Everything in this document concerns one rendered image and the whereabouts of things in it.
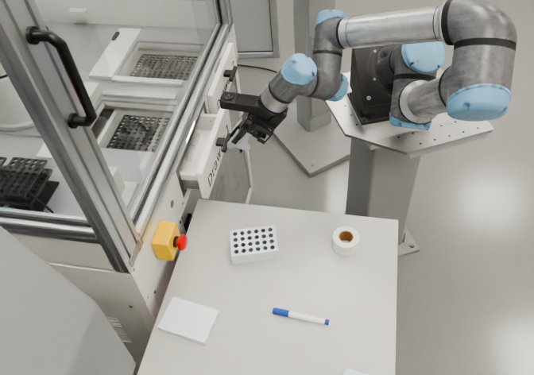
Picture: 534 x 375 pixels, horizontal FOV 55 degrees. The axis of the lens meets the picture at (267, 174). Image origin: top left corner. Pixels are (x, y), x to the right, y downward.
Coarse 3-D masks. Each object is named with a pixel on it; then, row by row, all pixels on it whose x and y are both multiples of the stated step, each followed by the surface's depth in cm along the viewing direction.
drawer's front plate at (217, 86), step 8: (232, 48) 174; (224, 56) 169; (232, 56) 175; (224, 64) 167; (232, 64) 176; (216, 72) 164; (216, 80) 161; (224, 80) 168; (216, 88) 160; (224, 88) 169; (208, 96) 157; (216, 96) 161; (208, 104) 159; (216, 104) 162; (216, 112) 163
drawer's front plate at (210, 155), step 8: (224, 112) 151; (216, 120) 149; (224, 120) 152; (216, 128) 146; (224, 128) 153; (216, 136) 145; (224, 136) 154; (208, 144) 142; (208, 152) 140; (216, 152) 147; (200, 160) 138; (208, 160) 140; (216, 160) 148; (200, 168) 136; (208, 168) 141; (216, 168) 148; (200, 176) 136; (208, 176) 141; (200, 184) 139; (208, 184) 142; (208, 192) 143
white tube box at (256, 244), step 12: (252, 228) 138; (264, 228) 138; (240, 240) 136; (252, 240) 135; (264, 240) 135; (276, 240) 135; (240, 252) 133; (252, 252) 133; (264, 252) 133; (276, 252) 133
